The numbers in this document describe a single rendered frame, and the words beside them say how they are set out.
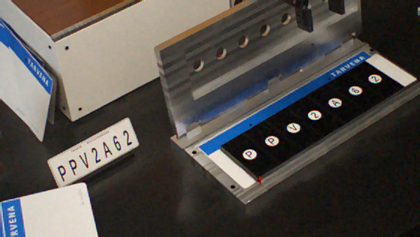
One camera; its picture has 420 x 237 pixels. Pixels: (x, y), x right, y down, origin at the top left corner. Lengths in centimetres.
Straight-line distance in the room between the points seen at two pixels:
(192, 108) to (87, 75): 21
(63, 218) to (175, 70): 31
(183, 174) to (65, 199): 24
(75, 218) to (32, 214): 7
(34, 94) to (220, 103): 33
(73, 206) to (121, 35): 37
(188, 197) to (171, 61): 23
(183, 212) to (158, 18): 37
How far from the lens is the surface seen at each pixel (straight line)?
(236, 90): 152
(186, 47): 143
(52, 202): 133
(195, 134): 151
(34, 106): 158
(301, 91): 159
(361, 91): 157
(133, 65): 160
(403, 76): 162
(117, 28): 153
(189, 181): 146
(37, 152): 156
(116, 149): 150
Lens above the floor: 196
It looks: 43 degrees down
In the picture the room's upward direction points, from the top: 4 degrees counter-clockwise
